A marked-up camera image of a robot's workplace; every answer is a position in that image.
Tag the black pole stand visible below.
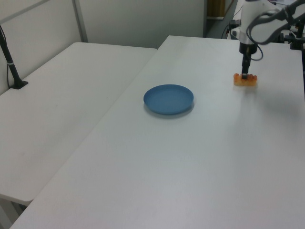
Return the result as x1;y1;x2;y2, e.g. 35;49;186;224
0;23;29;90

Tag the blue round plate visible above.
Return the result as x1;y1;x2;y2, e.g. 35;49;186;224
143;84;195;117

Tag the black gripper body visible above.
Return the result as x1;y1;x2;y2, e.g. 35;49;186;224
239;43;256;57

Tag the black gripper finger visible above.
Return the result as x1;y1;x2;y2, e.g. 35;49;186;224
241;54;252;80

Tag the grey metal partition post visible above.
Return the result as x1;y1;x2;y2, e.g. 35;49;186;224
72;0;89;44

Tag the white side table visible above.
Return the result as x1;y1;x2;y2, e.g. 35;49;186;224
0;42;158;206

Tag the orange toy bread loaf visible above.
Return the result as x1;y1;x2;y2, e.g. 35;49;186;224
233;73;259;87

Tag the black clamp mount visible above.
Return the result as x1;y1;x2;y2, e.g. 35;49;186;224
283;20;305;51

